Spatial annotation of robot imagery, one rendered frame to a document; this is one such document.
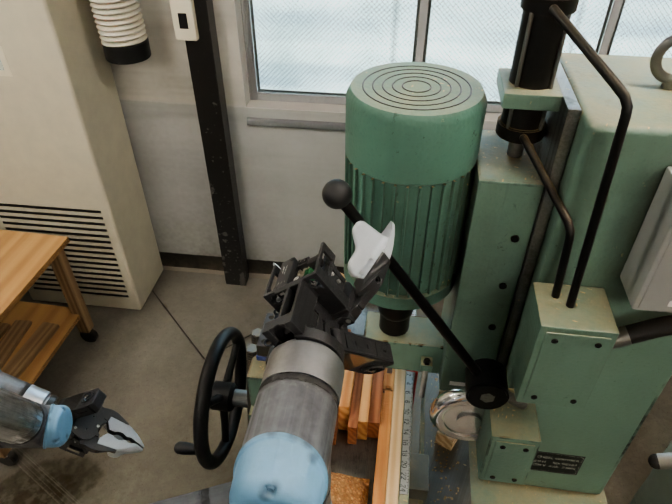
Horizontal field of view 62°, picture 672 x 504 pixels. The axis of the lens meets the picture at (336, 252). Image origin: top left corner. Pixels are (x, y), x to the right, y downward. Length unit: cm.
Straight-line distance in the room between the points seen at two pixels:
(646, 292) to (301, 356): 40
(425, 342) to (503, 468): 23
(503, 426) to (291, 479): 48
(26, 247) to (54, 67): 64
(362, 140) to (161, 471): 164
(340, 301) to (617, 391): 51
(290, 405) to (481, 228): 38
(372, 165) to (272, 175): 166
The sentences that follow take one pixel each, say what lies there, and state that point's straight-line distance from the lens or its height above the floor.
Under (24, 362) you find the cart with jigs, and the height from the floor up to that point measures 20.
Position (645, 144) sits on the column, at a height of 150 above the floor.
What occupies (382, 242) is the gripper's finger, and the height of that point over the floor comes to 139.
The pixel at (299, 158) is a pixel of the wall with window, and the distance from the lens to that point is 228.
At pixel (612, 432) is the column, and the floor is 100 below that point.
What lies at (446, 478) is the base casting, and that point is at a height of 80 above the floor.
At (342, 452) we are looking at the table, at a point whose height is 90.
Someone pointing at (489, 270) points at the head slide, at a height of 128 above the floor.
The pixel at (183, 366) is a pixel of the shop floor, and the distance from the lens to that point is 238.
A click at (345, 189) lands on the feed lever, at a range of 63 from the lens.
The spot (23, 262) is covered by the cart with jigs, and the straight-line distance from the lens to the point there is 222.
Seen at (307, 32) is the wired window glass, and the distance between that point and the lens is 215.
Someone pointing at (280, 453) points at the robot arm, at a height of 139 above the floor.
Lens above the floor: 179
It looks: 39 degrees down
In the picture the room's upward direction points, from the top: straight up
